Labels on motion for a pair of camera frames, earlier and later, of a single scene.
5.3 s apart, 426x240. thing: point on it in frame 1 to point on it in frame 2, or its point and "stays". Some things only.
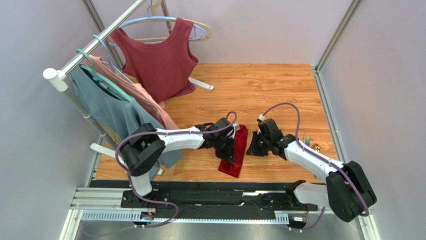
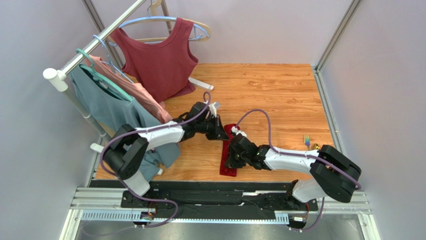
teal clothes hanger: x=99 y=77 stays
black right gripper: x=258 y=145 to x=234 y=154
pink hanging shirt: x=133 y=90 stays
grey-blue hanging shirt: x=118 y=116 stays
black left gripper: x=229 y=154 to x=218 y=133
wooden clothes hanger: x=163 y=39 stays
